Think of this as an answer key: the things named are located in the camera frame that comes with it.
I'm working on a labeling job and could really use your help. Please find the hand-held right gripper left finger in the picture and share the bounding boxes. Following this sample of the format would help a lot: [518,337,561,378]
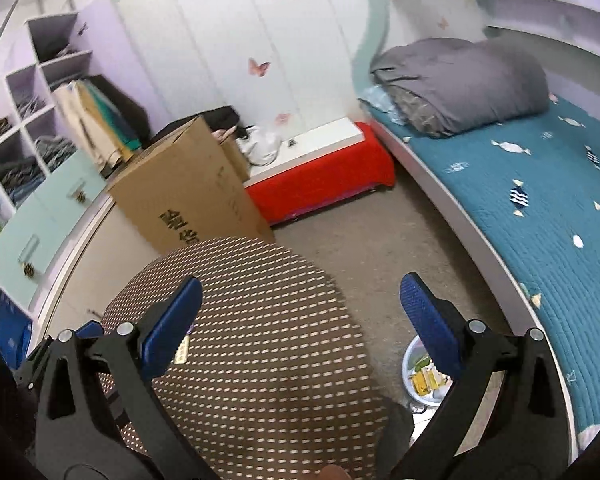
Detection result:
[35,276,221,480]

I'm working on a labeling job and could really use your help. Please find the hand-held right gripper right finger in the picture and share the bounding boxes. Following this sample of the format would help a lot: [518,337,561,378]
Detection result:
[390,273,576,480]

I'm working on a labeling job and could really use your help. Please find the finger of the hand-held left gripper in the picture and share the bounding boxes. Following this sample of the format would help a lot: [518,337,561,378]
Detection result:
[12,320,106,392]

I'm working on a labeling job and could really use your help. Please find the white plastic basin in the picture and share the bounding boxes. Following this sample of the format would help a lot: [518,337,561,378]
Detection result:
[401,335,463,407]

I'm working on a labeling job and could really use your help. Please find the small beige strip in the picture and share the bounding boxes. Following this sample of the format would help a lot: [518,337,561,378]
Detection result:
[174,334,192,367]

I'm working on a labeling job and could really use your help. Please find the yellow packet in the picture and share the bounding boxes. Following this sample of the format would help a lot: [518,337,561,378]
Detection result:
[411,367,440,397]

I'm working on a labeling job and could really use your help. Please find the beige cabinet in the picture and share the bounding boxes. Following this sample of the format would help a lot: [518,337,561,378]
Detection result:
[34,195,162,342]

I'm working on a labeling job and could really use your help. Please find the blue storage box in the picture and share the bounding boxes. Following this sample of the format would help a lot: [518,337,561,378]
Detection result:
[0,299,34,370]

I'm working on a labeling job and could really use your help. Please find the round dotted brown table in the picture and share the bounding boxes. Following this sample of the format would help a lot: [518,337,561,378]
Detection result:
[99,235,392,480]

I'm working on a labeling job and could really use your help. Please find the teal drawer cabinet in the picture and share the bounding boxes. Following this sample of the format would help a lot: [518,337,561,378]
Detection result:
[0,149,109,312]

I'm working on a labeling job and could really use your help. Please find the large cardboard box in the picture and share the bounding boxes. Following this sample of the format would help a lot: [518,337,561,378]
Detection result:
[107,115,277,257]

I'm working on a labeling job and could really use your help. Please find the teal quilted bed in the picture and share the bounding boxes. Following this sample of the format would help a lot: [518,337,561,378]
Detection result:
[359,84,600,442]

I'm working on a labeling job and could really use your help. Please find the stack of folded jeans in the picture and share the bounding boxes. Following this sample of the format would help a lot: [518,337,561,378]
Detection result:
[0,155,47,202]

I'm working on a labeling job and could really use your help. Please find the folded grey clothes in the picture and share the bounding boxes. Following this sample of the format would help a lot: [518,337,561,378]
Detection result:
[32,135,79,172]

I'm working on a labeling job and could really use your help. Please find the red bench with white top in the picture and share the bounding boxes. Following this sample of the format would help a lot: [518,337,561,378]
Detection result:
[244,116,397,227]

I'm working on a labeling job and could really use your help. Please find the white plastic bag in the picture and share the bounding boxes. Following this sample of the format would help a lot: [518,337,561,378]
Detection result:
[236,126,284,167]

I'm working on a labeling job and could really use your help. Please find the cream hanging jacket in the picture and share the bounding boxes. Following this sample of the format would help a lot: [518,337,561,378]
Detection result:
[52,80,108,172]

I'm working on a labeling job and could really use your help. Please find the green hanging garment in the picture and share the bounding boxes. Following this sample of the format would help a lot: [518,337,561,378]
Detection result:
[86,80,142,152]

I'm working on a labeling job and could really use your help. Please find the black bag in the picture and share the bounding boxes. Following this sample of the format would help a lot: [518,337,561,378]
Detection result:
[201,106,242,132]

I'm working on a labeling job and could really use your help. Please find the black hanging garment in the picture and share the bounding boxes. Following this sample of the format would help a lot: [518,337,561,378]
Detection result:
[89,74,154,147]

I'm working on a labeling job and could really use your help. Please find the white shelf unit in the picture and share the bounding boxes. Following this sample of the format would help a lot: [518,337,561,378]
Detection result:
[0,10,95,213]

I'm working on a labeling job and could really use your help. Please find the grey blanket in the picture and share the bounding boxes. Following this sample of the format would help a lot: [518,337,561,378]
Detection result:
[369,36,552,139]

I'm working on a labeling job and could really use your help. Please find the white wardrobe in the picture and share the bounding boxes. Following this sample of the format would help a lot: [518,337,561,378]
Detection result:
[111,0,377,132]

